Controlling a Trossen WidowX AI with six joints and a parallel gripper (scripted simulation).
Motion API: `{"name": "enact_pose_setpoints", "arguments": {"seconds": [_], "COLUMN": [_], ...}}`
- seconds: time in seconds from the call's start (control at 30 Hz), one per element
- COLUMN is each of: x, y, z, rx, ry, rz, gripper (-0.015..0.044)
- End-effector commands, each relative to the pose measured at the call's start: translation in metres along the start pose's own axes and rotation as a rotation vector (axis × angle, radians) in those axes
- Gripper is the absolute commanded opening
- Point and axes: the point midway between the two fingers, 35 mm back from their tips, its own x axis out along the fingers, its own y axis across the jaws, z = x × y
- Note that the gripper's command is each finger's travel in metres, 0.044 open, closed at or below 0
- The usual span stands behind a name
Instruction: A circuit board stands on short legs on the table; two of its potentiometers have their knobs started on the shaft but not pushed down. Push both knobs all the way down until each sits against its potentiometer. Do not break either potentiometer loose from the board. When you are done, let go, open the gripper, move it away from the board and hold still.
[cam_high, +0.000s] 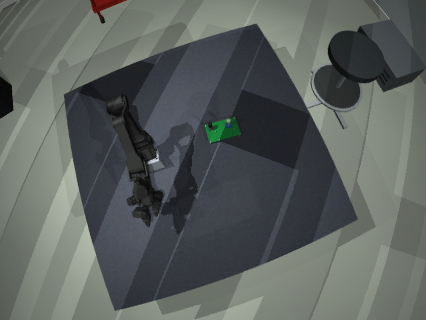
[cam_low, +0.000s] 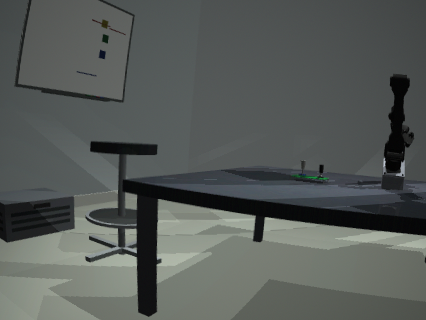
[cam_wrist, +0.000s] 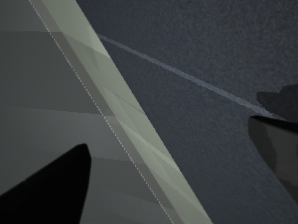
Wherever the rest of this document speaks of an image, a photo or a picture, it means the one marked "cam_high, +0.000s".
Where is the green circuit board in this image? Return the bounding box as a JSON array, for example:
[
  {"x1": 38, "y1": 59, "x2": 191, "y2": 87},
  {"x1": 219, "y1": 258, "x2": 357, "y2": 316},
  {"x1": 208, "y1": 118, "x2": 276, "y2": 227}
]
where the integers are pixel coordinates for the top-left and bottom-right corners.
[{"x1": 204, "y1": 117, "x2": 241, "y2": 144}]

